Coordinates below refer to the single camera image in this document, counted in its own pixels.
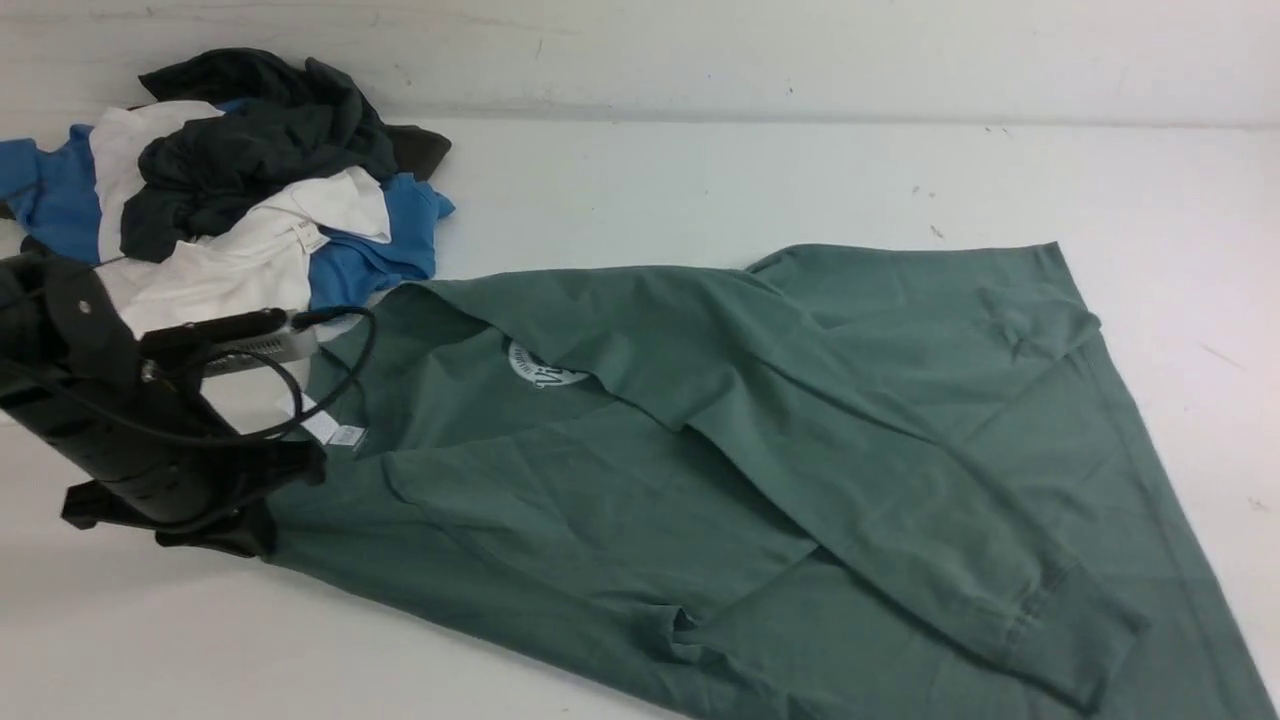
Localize white shirt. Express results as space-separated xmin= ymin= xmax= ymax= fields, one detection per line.
xmin=3 ymin=101 xmax=390 ymax=334

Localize blue shirt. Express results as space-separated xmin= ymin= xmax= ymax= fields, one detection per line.
xmin=0 ymin=97 xmax=456 ymax=313

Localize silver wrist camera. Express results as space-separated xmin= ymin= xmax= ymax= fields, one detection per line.
xmin=140 ymin=309 xmax=320 ymax=377

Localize green long-sleeved shirt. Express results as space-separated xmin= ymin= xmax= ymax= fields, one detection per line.
xmin=269 ymin=243 xmax=1277 ymax=719

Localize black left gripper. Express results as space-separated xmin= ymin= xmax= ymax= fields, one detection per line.
xmin=1 ymin=252 xmax=325 ymax=559

